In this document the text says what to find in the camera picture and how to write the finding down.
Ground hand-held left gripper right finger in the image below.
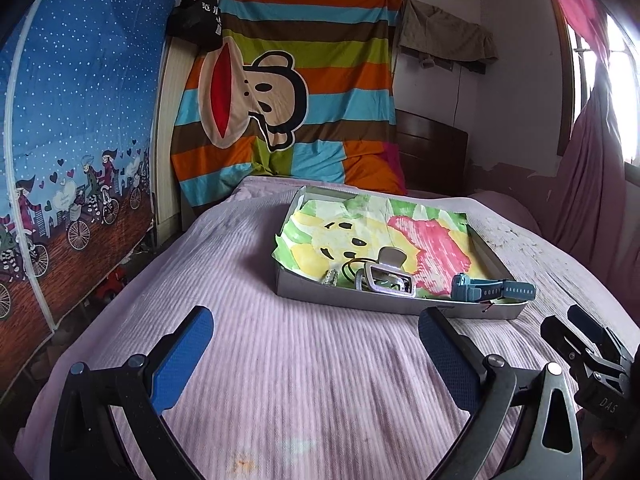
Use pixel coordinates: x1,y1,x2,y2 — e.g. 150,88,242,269
417,306,586,480

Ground red toy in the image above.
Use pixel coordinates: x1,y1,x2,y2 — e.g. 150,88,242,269
95,267,126,301

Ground pink curtain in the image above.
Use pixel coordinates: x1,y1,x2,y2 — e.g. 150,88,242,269
537,0,640,306

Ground clear hair claw clip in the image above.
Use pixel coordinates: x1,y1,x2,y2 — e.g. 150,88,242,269
356,246,417,302

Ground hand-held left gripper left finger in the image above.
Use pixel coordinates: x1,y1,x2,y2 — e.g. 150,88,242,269
50,305,216,480

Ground striped monkey print blanket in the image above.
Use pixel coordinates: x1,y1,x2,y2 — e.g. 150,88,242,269
170,0,408,211

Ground dark wooden headboard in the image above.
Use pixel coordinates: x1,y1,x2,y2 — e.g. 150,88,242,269
395,109,470,198

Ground pink ribbed bedspread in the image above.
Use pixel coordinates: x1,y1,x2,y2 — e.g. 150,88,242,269
15,175,640,480

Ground grey cardboard box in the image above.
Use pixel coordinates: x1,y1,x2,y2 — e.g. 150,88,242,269
272,185,529,321

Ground colourful painted paper lining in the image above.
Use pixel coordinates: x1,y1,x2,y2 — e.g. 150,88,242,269
275,197,481,296

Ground pink pillow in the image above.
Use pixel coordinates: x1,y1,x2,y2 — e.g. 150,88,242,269
467,190,543,233

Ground blue printed wardrobe cloth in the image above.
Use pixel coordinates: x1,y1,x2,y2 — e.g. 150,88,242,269
0,0,173,333

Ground black hanging bag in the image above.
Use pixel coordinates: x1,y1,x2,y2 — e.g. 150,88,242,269
165,0,226,53

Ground khaki hanging cloth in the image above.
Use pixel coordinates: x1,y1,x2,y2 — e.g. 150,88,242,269
397,0,498,68

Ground window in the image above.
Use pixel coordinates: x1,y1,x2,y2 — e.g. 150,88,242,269
567,10,640,171

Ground blue wrist watch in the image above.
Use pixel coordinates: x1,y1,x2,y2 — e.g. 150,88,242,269
451,272,537,304

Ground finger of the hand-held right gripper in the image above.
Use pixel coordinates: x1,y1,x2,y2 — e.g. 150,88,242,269
540,315,621,386
567,305,636,365

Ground light wooden panel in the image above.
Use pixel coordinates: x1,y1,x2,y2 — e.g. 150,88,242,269
152,35,201,246

